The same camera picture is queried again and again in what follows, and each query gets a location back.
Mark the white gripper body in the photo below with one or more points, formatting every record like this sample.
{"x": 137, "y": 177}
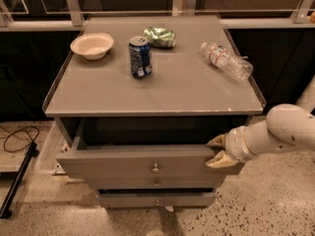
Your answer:
{"x": 234, "y": 146}

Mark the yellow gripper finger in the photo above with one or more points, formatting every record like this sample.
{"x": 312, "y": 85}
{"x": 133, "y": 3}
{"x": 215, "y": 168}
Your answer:
{"x": 217, "y": 142}
{"x": 221, "y": 160}

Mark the grey top drawer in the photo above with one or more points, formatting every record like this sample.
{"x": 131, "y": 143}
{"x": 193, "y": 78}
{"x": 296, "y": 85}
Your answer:
{"x": 84, "y": 162}

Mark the grey drawer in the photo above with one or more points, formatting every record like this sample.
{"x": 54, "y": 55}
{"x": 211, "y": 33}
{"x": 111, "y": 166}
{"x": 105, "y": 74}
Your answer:
{"x": 190, "y": 199}
{"x": 198, "y": 181}
{"x": 84, "y": 162}

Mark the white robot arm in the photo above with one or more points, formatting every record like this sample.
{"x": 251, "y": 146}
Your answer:
{"x": 287, "y": 127}

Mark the grey drawer cabinet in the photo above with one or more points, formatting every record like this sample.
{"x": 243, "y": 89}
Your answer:
{"x": 185, "y": 101}

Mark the grey bottom drawer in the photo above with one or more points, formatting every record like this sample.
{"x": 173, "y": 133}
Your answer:
{"x": 190, "y": 199}

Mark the grey middle drawer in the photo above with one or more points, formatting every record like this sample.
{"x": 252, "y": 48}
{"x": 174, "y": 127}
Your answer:
{"x": 198, "y": 181}

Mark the clear plastic water bottle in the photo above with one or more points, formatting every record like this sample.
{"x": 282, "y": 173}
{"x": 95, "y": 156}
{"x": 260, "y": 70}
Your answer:
{"x": 234, "y": 66}

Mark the green crumpled chip bag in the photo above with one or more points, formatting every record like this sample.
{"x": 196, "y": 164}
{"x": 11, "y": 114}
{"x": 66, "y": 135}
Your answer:
{"x": 160, "y": 37}

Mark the blue soda can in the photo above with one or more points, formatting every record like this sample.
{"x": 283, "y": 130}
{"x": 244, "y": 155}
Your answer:
{"x": 140, "y": 56}

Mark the metal window railing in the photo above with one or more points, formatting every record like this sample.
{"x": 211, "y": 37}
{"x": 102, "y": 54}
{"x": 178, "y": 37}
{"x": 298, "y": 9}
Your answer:
{"x": 230, "y": 14}

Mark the small items beside cabinet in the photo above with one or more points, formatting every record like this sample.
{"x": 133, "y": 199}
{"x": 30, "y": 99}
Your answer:
{"x": 58, "y": 170}

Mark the white paper bowl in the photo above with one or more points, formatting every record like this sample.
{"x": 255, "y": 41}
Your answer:
{"x": 92, "y": 46}

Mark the black metal floor bar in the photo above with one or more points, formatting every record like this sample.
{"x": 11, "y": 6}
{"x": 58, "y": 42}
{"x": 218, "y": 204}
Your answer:
{"x": 5, "y": 208}

